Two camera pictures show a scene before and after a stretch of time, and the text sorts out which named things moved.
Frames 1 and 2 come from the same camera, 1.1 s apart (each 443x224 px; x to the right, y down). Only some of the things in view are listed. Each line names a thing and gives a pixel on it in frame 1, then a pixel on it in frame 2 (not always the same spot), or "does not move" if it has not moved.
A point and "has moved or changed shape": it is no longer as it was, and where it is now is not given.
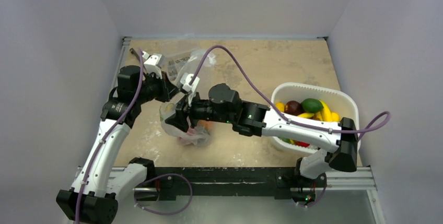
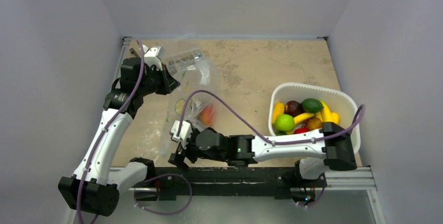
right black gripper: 186,112 to 188,146
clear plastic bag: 177,65 has moved or changed shape
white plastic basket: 340,103 does not move
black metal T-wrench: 133,51 does not move
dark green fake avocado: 312,105 does not move
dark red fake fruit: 293,107 does not move
